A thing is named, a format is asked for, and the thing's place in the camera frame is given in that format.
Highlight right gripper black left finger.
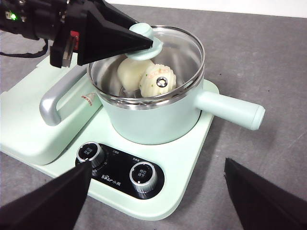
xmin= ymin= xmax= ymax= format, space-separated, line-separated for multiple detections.
xmin=0 ymin=162 xmax=93 ymax=230

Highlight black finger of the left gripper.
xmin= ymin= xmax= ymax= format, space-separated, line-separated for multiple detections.
xmin=76 ymin=11 xmax=154 ymax=67
xmin=90 ymin=0 xmax=140 ymax=29

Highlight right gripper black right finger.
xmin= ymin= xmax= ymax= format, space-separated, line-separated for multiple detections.
xmin=224 ymin=158 xmax=307 ymax=230

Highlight glass lid with green knob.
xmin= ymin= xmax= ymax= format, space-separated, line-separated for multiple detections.
xmin=87 ymin=23 xmax=206 ymax=101

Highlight smooth white steamed bun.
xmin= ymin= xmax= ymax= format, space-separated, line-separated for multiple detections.
xmin=117 ymin=58 xmax=155 ymax=92

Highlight ridged white bun green dots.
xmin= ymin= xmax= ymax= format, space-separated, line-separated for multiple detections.
xmin=139 ymin=63 xmax=177 ymax=98

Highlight silver control knob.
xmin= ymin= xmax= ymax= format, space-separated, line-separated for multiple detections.
xmin=129 ymin=161 xmax=157 ymax=193
xmin=76 ymin=141 xmax=106 ymax=168

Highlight green griddle cover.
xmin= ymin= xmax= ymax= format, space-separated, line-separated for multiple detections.
xmin=0 ymin=51 xmax=104 ymax=166

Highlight green breakfast machine base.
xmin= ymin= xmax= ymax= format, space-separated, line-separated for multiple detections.
xmin=0 ymin=79 xmax=220 ymax=221

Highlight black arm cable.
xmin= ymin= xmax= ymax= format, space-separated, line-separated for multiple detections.
xmin=0 ymin=39 xmax=48 ymax=58

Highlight silver cover handle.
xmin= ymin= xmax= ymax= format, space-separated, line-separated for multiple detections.
xmin=39 ymin=63 xmax=96 ymax=127

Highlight green pot with handle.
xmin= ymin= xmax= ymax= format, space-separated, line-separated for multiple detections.
xmin=86 ymin=26 xmax=266 ymax=146

